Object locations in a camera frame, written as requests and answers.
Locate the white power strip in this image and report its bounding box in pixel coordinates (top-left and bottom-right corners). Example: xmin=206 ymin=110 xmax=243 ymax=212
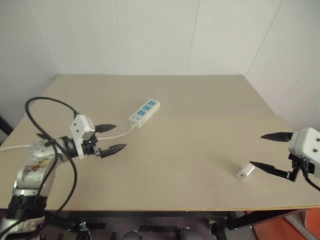
xmin=127 ymin=98 xmax=161 ymax=129

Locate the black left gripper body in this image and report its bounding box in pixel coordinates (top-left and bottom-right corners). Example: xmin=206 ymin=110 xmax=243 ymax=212
xmin=82 ymin=133 xmax=103 ymax=159

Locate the black bar beside table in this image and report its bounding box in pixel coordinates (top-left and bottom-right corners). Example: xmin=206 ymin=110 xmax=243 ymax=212
xmin=0 ymin=114 xmax=14 ymax=138

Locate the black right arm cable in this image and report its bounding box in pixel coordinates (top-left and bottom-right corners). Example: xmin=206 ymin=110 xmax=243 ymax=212
xmin=302 ymin=157 xmax=320 ymax=191

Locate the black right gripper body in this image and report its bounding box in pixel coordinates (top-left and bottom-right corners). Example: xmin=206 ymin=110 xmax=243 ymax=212
xmin=286 ymin=153 xmax=320 ymax=183

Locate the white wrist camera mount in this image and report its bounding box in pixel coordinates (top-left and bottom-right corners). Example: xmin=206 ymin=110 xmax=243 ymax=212
xmin=288 ymin=127 xmax=320 ymax=164
xmin=69 ymin=113 xmax=96 ymax=160

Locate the dark rounded shape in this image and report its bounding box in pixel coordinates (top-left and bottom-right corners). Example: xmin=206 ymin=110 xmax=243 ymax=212
xmin=121 ymin=229 xmax=141 ymax=240

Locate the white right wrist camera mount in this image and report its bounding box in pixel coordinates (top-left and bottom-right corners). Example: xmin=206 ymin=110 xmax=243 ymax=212
xmin=288 ymin=127 xmax=320 ymax=164

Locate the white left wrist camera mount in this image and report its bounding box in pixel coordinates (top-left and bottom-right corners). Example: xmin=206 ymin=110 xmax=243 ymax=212
xmin=69 ymin=113 xmax=96 ymax=160

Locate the black table frame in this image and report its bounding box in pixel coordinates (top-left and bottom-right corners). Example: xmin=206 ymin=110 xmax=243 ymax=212
xmin=42 ymin=209 xmax=312 ymax=240

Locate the white plug adapter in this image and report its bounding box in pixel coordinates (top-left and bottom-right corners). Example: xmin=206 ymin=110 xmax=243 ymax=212
xmin=235 ymin=162 xmax=256 ymax=181

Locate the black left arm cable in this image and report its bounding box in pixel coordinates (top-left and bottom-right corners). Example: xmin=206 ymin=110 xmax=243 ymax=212
xmin=24 ymin=96 xmax=79 ymax=240

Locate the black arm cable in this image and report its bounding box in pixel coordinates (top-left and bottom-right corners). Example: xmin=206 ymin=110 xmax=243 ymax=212
xmin=302 ymin=157 xmax=320 ymax=191
xmin=24 ymin=96 xmax=79 ymax=240

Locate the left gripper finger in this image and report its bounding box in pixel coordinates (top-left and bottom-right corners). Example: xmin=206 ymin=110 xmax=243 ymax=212
xmin=95 ymin=123 xmax=117 ymax=134
xmin=99 ymin=143 xmax=128 ymax=159

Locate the white power cord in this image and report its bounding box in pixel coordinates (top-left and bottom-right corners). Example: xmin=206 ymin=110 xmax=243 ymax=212
xmin=0 ymin=124 xmax=139 ymax=153

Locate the orange panel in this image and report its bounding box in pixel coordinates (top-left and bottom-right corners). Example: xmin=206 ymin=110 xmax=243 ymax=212
xmin=251 ymin=207 xmax=320 ymax=240

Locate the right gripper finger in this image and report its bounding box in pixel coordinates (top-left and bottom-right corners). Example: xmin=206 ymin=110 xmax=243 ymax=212
xmin=249 ymin=161 xmax=289 ymax=179
xmin=260 ymin=131 xmax=294 ymax=143

